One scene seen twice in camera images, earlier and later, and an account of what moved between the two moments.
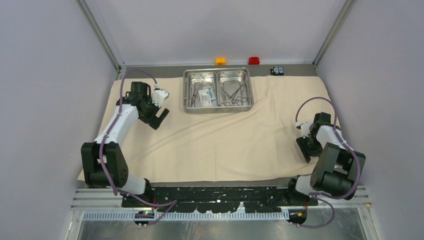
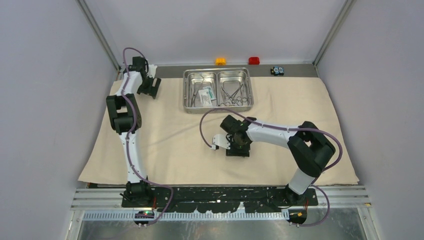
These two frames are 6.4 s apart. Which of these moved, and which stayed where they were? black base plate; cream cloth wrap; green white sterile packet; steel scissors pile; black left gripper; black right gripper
Moved: black left gripper; black right gripper
Stayed: steel scissors pile; cream cloth wrap; green white sterile packet; black base plate
